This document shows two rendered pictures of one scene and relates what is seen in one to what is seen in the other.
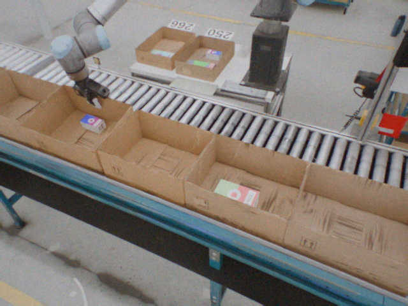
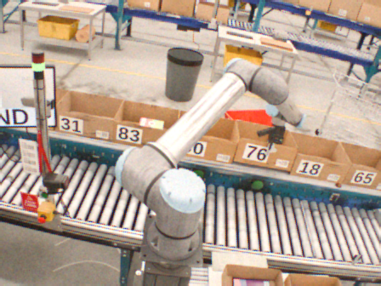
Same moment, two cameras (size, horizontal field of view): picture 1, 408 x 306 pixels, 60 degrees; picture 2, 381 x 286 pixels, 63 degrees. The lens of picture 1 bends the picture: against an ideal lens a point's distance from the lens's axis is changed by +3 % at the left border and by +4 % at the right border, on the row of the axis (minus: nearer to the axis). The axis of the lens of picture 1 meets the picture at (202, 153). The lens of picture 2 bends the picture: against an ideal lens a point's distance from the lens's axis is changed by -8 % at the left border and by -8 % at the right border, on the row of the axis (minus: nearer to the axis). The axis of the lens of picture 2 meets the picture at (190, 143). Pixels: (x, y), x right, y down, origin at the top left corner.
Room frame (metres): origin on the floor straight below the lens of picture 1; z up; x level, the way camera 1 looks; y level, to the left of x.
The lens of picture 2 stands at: (2.63, -0.83, 2.14)
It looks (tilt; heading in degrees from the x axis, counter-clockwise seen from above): 34 degrees down; 150
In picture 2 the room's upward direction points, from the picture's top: 12 degrees clockwise
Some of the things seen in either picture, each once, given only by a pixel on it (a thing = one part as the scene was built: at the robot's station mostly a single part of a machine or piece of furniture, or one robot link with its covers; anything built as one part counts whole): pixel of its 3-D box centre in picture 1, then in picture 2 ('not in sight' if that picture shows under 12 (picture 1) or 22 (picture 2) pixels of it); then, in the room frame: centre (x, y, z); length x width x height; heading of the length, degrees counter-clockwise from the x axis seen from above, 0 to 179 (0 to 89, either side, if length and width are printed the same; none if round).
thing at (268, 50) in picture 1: (267, 55); (164, 277); (1.93, -0.42, 0.91); 0.26 x 0.26 x 0.33; 66
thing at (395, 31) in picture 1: (398, 24); not in sight; (3.89, -2.30, 0.12); 0.15 x 0.09 x 0.24; 150
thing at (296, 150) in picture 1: (292, 159); (113, 196); (1.21, -0.46, 0.72); 0.52 x 0.05 x 0.05; 153
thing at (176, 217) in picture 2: not in sight; (178, 200); (1.93, -0.43, 1.37); 0.17 x 0.15 x 0.18; 26
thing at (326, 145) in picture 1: (319, 167); (93, 191); (1.15, -0.58, 0.72); 0.52 x 0.05 x 0.05; 153
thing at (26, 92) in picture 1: (20, 107); (315, 157); (1.40, 0.88, 0.96); 0.39 x 0.29 x 0.17; 63
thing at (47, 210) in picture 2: (361, 116); (52, 214); (1.40, -0.83, 0.84); 0.15 x 0.09 x 0.07; 63
